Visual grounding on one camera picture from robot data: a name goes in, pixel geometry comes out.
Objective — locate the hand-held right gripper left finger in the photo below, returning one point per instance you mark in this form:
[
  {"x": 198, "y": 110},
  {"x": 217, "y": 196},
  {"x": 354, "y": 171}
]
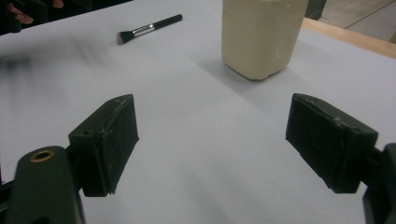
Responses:
[{"x": 102, "y": 146}]

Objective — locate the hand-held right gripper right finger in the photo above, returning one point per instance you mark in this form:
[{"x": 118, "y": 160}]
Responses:
[{"x": 330, "y": 143}]

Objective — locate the cream square cup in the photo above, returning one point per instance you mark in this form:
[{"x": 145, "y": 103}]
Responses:
[{"x": 261, "y": 37}]

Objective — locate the black makeup brush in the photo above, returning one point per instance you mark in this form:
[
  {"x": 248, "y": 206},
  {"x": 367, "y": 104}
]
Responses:
[{"x": 162, "y": 23}]

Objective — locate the white table sheet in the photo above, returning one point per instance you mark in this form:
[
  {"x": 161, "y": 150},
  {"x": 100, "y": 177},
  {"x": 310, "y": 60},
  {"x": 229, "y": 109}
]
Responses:
[{"x": 202, "y": 140}]

